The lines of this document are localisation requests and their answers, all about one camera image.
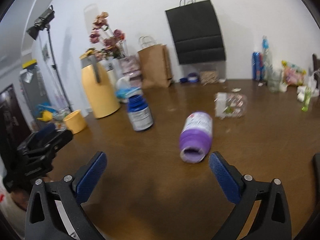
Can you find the blue plastic bottle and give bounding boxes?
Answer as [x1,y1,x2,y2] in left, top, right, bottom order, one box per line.
[127,95,153,132]

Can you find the purple plastic bottle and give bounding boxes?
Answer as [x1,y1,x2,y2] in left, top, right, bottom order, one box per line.
[179,112,213,164]

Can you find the yellow plastic cup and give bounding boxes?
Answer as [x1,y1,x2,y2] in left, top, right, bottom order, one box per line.
[63,110,87,134]

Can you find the yellow thermos jug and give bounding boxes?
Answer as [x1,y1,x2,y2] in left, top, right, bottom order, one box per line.
[80,49,120,119]

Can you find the blue tissue box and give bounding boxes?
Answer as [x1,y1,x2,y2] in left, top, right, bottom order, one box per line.
[116,76,143,103]

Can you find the white thermos flask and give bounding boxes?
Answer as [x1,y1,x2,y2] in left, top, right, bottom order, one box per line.
[101,60,117,89]

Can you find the light stand pole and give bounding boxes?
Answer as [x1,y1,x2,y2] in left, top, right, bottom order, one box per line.
[46,23,73,113]

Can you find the pink wrapped vase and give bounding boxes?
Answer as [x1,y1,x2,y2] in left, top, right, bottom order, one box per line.
[119,55,142,87]

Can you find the black studio light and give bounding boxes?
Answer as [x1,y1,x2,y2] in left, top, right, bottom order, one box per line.
[26,5,55,40]

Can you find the dried pink flowers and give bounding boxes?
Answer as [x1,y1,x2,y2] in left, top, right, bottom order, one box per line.
[89,11,126,61]

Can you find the green spray bottle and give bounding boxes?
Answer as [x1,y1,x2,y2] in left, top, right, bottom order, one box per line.
[302,86,312,112]

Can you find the brown paper bag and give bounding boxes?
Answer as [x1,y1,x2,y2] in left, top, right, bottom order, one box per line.
[138,36,172,89]

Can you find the drinking glass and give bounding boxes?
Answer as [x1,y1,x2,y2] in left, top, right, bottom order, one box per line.
[267,68,282,93]

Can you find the colourful snack bag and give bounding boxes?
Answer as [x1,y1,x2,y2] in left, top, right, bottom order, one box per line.
[281,60,306,86]

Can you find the clear spray bottle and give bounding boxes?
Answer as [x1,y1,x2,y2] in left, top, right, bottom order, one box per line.
[262,36,273,81]

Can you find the blue soda can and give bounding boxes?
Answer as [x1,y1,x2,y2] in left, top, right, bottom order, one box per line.
[252,51,264,81]

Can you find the clear container with grains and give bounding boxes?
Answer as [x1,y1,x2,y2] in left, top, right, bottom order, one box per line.
[199,66,219,85]

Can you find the blue jar lid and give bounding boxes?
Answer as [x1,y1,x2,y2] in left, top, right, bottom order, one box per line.
[180,77,189,83]

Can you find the small purple white jar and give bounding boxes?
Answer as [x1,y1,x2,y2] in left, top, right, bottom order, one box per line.
[187,73,199,83]

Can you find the dark wooden chair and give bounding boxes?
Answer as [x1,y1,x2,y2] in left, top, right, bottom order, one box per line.
[312,54,320,89]

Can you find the black paper bag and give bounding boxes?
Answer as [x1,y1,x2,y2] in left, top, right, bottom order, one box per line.
[165,0,226,64]

